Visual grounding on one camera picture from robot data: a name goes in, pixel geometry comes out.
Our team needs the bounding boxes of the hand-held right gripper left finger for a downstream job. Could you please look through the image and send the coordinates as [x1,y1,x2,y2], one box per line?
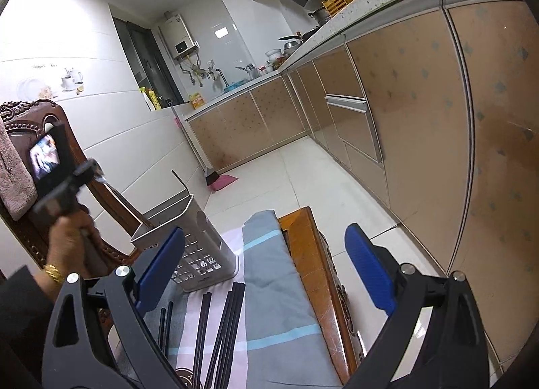
[41,226,188,389]

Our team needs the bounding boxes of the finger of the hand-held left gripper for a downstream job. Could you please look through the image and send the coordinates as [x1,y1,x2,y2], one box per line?
[73,159,106,194]

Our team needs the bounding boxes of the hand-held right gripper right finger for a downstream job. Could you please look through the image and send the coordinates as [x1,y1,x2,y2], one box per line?
[343,223,494,389]

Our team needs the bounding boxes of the white slotted utensil holder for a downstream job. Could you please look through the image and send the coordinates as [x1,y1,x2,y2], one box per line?
[130,193,242,294]

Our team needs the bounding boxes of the row of black chopsticks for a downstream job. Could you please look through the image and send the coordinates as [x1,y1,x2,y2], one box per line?
[158,282,247,389]

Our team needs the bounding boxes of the black textured chopstick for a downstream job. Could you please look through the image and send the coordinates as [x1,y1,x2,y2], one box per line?
[170,169,189,196]

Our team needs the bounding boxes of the person's left forearm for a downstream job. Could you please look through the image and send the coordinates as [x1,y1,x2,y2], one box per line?
[0,265,70,389]

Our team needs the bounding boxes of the person's left hand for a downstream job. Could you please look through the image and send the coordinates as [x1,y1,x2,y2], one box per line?
[48,209,95,277]

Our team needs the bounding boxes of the carved wooden chair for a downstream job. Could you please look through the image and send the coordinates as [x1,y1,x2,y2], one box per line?
[0,98,141,278]

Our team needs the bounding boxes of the pinkish brown towel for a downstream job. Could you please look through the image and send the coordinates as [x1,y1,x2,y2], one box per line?
[0,120,39,221]

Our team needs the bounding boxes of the wooden table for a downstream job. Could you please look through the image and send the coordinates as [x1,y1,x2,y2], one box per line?
[279,206,368,386]

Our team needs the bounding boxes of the yellow bottle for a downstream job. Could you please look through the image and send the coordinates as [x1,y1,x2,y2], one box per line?
[140,86,163,112]

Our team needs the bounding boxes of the grey pink striped cloth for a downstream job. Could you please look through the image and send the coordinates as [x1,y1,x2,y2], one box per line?
[101,210,343,389]

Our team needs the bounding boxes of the pink dustpan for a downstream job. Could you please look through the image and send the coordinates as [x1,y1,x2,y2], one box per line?
[208,173,240,193]

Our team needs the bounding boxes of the dark glass door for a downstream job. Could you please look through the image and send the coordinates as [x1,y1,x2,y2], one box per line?
[110,15,185,108]

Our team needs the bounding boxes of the beige cabinet drawer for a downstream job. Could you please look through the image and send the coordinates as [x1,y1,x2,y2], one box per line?
[324,93,387,164]

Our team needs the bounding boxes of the kitchen faucet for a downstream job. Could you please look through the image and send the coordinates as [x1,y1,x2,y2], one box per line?
[205,68,229,92]

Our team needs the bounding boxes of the silver water heater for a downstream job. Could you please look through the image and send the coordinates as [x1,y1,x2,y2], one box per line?
[157,11,201,62]

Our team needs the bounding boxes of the beige lower kitchen cabinets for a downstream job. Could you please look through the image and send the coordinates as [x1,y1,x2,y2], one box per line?
[185,0,539,377]

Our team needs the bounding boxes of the black frying pan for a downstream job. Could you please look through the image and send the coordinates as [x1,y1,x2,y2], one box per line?
[278,27,321,43]

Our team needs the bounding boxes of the steel cooking pot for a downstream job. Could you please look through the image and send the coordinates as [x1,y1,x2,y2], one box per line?
[307,6,334,28]

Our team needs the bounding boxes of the speckled kitchen countertop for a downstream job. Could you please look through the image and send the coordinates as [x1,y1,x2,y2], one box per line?
[170,0,523,118]

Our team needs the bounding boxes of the gold bracelet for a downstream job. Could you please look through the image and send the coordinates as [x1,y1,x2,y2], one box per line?
[43,263,65,285]

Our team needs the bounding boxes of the teacup wall decal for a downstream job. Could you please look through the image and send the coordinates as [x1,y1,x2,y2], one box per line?
[16,62,86,100]

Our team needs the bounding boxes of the broom with grey handle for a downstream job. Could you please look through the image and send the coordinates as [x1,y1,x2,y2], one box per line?
[169,103,220,188]

